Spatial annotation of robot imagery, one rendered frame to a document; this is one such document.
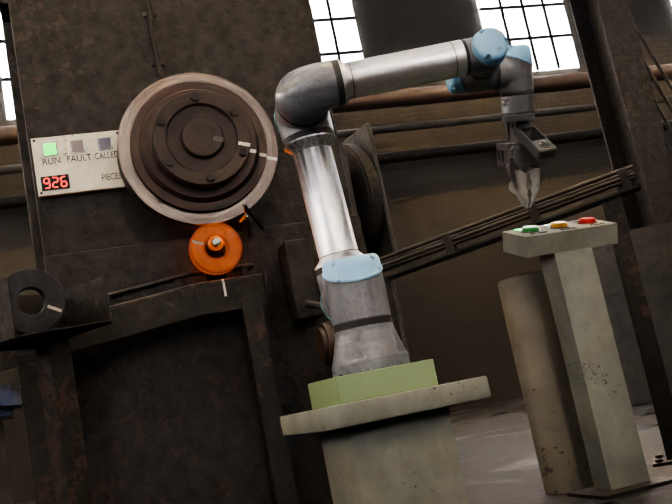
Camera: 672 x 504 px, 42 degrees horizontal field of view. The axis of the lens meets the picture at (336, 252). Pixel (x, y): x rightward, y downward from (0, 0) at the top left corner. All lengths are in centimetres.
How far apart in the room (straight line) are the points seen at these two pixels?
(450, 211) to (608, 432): 768
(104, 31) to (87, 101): 24
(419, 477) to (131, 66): 173
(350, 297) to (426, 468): 34
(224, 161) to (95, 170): 42
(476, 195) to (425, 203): 61
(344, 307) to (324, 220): 25
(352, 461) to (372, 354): 20
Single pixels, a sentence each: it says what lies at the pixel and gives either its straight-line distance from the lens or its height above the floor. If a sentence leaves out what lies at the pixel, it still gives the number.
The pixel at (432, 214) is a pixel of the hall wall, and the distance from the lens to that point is 952.
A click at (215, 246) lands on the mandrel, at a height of 81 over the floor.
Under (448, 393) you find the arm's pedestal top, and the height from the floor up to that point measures 28.
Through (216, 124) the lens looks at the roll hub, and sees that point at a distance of 257.
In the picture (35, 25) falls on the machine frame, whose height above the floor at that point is 161.
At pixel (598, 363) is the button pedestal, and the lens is 204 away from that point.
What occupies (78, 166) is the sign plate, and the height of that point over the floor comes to 114.
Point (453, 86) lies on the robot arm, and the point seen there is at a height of 93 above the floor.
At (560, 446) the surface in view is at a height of 11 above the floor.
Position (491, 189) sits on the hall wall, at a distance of 988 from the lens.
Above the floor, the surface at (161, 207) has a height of 95.
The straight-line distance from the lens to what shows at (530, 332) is 214.
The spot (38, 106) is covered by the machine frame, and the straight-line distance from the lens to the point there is 283.
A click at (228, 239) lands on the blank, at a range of 259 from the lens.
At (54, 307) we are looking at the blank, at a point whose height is 65.
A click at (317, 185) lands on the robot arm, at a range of 186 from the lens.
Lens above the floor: 30
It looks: 10 degrees up
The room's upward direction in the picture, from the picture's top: 11 degrees counter-clockwise
